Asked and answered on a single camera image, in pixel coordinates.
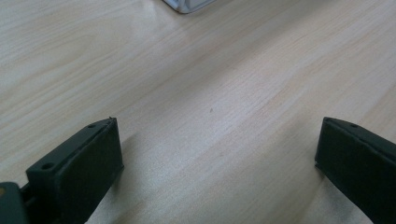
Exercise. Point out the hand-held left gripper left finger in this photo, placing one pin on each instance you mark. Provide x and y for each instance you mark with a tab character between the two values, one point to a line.
77	168

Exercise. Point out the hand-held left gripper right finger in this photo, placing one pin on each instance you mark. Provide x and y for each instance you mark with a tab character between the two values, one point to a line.
358	161

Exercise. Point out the white plastic container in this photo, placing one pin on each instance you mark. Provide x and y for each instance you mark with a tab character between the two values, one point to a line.
188	4

